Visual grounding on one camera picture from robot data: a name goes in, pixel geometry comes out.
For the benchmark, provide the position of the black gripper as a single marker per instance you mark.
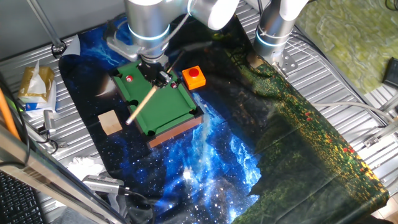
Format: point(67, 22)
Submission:
point(149, 71)

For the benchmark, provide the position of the wooden pool cue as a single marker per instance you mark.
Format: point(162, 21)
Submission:
point(141, 105)

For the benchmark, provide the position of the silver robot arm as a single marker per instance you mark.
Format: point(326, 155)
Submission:
point(149, 18)

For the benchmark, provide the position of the maroon pool ball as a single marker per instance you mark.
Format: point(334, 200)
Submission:
point(174, 85)

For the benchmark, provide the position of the red striped pool ball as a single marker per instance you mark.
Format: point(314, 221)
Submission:
point(129, 79)

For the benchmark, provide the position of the mini green pool table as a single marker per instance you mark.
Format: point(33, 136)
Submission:
point(168, 115)

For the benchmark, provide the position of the orange box red button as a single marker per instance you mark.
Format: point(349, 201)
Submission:
point(193, 77)

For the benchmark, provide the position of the wooden cube block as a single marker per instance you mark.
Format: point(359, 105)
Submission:
point(109, 123)

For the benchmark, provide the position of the galaxy print cloth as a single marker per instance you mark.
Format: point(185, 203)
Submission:
point(192, 174)

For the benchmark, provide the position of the crumpled white tissue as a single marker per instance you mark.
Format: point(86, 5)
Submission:
point(85, 166)

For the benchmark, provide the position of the white blue tissue pack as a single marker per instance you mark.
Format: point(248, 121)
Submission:
point(43, 107)

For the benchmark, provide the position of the orange pole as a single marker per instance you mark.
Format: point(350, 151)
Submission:
point(7, 115)

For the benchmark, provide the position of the forest print cloth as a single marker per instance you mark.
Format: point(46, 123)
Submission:
point(311, 161)

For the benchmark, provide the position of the black keyboard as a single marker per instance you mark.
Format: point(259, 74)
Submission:
point(15, 202)

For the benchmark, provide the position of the green textured mat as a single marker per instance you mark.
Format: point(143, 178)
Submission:
point(348, 40)

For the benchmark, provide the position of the black flat device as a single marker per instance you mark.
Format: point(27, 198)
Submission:
point(391, 73)

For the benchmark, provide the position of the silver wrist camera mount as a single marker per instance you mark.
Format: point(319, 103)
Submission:
point(119, 46)

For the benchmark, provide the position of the small camera on stand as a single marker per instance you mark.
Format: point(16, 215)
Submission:
point(49, 119)

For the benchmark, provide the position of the silver ribbed camera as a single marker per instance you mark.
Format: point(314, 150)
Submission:
point(102, 184)

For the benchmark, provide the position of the metal camera pole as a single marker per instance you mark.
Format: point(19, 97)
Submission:
point(46, 25)

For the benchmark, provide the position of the metal frame bar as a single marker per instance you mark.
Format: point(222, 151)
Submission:
point(46, 168)

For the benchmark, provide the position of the aluminium corner bracket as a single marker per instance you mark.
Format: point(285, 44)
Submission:
point(381, 133)

